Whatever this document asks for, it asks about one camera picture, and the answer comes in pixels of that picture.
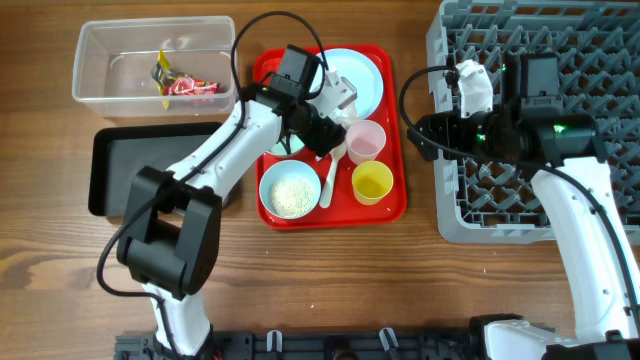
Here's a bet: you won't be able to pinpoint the yellow snack wrapper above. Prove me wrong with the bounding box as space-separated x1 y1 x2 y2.
151 50 175 96

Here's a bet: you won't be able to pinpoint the grey dishwasher rack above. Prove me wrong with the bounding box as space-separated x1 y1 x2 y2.
425 0 640 245

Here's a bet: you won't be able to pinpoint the blue bowl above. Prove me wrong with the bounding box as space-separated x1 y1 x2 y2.
258 160 321 220

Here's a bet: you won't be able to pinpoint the red snack wrapper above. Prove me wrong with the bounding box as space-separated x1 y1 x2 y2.
164 76 220 96

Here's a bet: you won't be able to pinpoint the black waste tray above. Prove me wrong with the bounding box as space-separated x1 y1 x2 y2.
88 122 221 217

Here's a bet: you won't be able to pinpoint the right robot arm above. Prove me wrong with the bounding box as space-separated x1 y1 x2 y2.
408 108 639 359

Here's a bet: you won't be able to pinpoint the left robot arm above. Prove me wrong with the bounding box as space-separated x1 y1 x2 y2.
109 84 356 359

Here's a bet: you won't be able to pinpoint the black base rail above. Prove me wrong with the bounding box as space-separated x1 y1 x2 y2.
113 327 476 360

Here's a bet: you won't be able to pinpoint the clear plastic bin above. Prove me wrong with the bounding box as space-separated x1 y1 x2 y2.
72 16 237 118

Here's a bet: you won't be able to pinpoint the red plastic tray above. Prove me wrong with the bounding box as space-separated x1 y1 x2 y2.
253 44 407 231

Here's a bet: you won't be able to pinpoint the green bowl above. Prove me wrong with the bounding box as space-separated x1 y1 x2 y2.
267 135 305 158

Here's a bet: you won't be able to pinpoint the white tissue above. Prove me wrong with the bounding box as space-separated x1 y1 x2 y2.
320 103 362 150

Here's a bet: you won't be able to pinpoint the white rice grains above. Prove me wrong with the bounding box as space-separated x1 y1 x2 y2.
270 177 316 218

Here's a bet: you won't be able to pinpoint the light blue plate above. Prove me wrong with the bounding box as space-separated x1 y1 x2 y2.
310 48 384 119

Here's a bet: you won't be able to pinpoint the yellow cup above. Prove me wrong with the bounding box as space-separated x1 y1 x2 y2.
351 160 394 205

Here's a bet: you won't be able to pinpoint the pink cup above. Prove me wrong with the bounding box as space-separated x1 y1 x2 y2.
346 120 386 165

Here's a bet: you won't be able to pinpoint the white plastic spoon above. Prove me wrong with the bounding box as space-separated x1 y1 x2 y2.
318 142 347 209

